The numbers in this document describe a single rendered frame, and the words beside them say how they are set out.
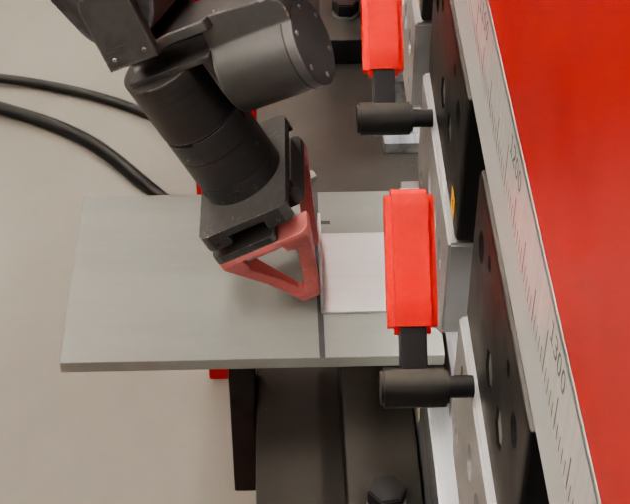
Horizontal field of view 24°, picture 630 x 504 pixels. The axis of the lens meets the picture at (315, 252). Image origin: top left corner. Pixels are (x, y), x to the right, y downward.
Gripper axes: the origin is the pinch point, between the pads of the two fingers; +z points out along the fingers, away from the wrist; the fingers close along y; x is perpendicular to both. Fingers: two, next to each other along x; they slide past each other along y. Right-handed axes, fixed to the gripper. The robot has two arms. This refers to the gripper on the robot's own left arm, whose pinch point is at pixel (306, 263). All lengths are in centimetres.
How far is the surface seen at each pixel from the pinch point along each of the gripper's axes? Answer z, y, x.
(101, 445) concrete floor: 75, 73, 75
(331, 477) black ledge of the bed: 13.4, -7.9, 5.1
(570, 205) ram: -33, -44, -26
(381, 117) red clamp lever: -18.6, -14.3, -14.2
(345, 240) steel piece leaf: 2.7, 4.1, -2.0
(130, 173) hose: 73, 138, 74
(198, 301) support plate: -2.1, -2.1, 7.6
